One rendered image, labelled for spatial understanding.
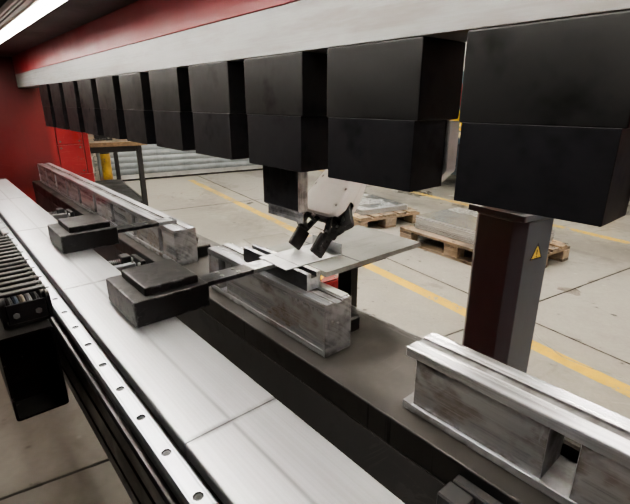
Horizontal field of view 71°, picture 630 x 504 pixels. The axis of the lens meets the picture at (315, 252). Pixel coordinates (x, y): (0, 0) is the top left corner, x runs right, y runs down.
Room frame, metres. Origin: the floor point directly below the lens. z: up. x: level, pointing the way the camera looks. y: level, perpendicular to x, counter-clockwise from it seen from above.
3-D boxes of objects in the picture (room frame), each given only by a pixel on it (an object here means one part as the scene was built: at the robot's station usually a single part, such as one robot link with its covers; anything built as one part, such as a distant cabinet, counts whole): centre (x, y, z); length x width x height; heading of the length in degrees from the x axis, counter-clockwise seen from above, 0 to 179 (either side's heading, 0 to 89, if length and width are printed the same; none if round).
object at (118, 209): (1.72, 0.87, 0.92); 1.67 x 0.06 x 0.10; 41
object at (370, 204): (5.12, -0.51, 0.17); 0.99 x 0.63 x 0.05; 29
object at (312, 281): (0.78, 0.07, 0.99); 0.20 x 0.03 x 0.03; 41
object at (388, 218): (5.11, -0.51, 0.07); 1.20 x 0.80 x 0.14; 29
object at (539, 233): (1.21, -0.56, 0.50); 0.18 x 0.18 x 1.00; 31
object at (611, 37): (0.44, -0.23, 1.26); 0.15 x 0.09 x 0.17; 41
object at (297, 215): (0.76, 0.05, 1.13); 0.10 x 0.02 x 0.10; 41
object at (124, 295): (0.66, 0.18, 1.01); 0.26 x 0.12 x 0.05; 131
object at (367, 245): (0.86, -0.06, 1.00); 0.26 x 0.18 x 0.01; 131
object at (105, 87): (1.35, 0.56, 1.26); 0.15 x 0.09 x 0.17; 41
